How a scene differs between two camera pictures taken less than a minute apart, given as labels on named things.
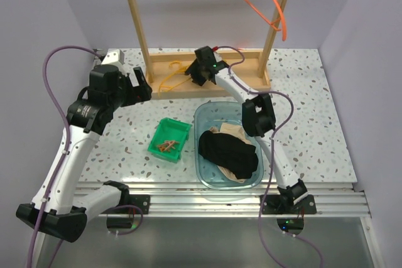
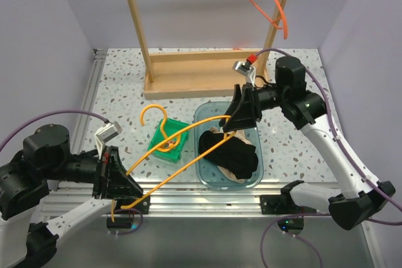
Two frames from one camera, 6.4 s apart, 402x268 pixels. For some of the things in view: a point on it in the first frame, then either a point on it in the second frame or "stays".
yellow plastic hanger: x=179 y=69 → x=184 y=138
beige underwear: x=237 y=132 stays
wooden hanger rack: x=164 y=70 stays
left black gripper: x=139 y=93 → x=120 y=184
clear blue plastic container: x=207 y=115 stays
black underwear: x=239 y=158 stays
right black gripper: x=192 y=70 → x=252 y=108
